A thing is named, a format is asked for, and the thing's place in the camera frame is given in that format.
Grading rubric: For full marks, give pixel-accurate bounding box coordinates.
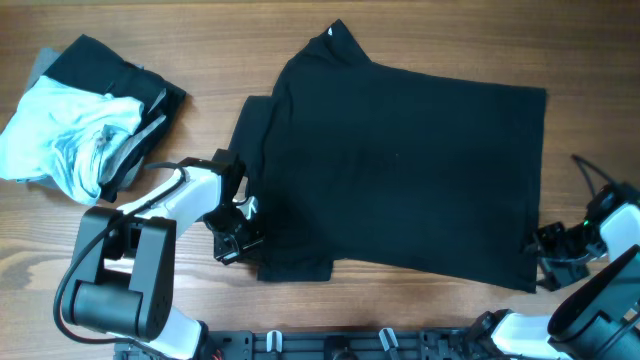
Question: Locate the black t-shirt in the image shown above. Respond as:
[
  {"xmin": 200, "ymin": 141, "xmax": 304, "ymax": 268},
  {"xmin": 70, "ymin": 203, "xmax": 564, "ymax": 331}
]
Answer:
[{"xmin": 230, "ymin": 21, "xmax": 547, "ymax": 293}]

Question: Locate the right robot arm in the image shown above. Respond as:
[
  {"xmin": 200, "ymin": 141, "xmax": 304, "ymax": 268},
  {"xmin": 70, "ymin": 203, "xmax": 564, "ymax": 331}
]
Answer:
[{"xmin": 465, "ymin": 183, "xmax": 639, "ymax": 359}]

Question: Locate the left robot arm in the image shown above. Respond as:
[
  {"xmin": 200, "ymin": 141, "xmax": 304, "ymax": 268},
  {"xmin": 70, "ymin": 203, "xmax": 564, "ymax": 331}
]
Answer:
[{"xmin": 53, "ymin": 149, "xmax": 262, "ymax": 359}]

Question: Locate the light blue folded garment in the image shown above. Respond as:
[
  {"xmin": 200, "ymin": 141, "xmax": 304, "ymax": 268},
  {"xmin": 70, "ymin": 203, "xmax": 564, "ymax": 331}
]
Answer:
[{"xmin": 1, "ymin": 75, "xmax": 144, "ymax": 205}]

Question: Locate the black folded garment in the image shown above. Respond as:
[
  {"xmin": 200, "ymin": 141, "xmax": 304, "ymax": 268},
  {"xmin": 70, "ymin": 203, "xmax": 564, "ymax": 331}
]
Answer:
[{"xmin": 44, "ymin": 35, "xmax": 186, "ymax": 202}]

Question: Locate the grey folded garment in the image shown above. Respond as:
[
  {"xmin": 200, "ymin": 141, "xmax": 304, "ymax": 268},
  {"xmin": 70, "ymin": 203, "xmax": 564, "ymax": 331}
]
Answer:
[{"xmin": 24, "ymin": 48, "xmax": 168, "ymax": 192}]

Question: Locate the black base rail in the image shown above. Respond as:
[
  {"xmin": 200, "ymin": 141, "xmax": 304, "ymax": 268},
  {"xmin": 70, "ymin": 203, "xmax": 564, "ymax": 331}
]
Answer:
[{"xmin": 113, "ymin": 327, "xmax": 501, "ymax": 360}]

